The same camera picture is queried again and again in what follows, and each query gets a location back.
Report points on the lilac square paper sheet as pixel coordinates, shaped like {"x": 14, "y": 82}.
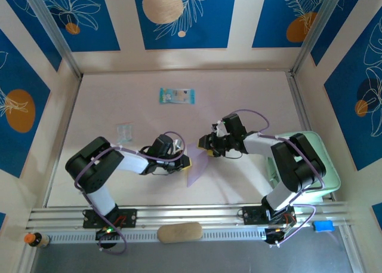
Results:
{"x": 197, "y": 165}

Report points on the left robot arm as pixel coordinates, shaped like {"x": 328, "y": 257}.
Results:
{"x": 92, "y": 165}

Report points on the clear plastic wrapper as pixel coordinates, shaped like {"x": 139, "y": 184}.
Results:
{"x": 124, "y": 133}

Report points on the blue snack packet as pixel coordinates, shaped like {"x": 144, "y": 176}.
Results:
{"x": 177, "y": 96}

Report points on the beige oval wooden block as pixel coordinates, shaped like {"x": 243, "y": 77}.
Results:
{"x": 179, "y": 232}

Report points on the blue sponge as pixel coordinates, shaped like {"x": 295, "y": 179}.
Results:
{"x": 323, "y": 226}

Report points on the small orange-capped bottle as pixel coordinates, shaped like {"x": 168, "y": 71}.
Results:
{"x": 37, "y": 240}

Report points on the aluminium mounting rail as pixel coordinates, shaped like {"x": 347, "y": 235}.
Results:
{"x": 191, "y": 214}

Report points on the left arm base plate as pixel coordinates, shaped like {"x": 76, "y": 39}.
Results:
{"x": 128, "y": 217}

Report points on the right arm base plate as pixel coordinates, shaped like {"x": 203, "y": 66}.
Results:
{"x": 250, "y": 216}

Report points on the aluminium side rail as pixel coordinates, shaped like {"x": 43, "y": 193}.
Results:
{"x": 299, "y": 102}
{"x": 69, "y": 117}

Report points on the aluminium frame post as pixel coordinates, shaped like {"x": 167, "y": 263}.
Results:
{"x": 316, "y": 28}
{"x": 50, "y": 31}

